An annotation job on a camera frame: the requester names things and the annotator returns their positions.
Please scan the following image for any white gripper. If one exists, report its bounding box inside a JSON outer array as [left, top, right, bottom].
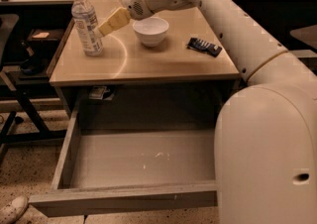
[[97, 0, 154, 37]]

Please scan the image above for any clear plastic water bottle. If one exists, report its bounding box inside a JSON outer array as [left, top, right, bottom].
[[71, 0, 103, 56]]

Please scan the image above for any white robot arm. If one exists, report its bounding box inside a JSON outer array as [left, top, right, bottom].
[[96, 0, 317, 224]]

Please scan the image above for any grey open top drawer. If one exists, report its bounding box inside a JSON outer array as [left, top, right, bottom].
[[31, 99, 216, 217]]

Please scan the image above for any white ceramic bowl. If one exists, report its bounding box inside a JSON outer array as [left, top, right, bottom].
[[133, 17, 169, 48]]

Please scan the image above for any grey cabinet desk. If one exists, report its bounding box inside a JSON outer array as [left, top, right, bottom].
[[46, 0, 242, 117]]

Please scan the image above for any sticker label under desk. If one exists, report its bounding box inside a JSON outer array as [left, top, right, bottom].
[[89, 86, 114, 100]]

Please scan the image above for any blue snack packet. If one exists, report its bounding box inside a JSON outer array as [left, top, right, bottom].
[[187, 38, 222, 57]]

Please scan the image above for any white shoe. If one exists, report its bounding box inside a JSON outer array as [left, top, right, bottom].
[[0, 196, 28, 224]]

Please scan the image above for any black chair frame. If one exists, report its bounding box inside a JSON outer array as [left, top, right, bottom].
[[0, 14, 66, 148]]

